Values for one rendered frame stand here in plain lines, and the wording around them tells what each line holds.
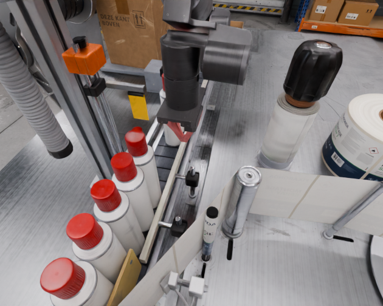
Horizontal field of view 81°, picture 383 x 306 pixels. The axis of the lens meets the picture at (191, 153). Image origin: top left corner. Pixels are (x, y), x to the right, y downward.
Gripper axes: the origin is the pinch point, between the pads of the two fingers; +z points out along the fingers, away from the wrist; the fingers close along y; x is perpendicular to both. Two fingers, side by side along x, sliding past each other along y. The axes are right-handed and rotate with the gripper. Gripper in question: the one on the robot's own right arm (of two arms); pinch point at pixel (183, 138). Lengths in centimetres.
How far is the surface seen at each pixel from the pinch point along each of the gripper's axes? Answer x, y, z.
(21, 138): 162, 68, 102
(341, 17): -137, 362, 78
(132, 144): 5.8, -9.7, -6.7
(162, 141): 9.3, 10.5, 13.6
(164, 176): 5.1, -1.0, 13.5
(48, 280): 6.2, -29.6, -7.1
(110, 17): 43, 56, -3
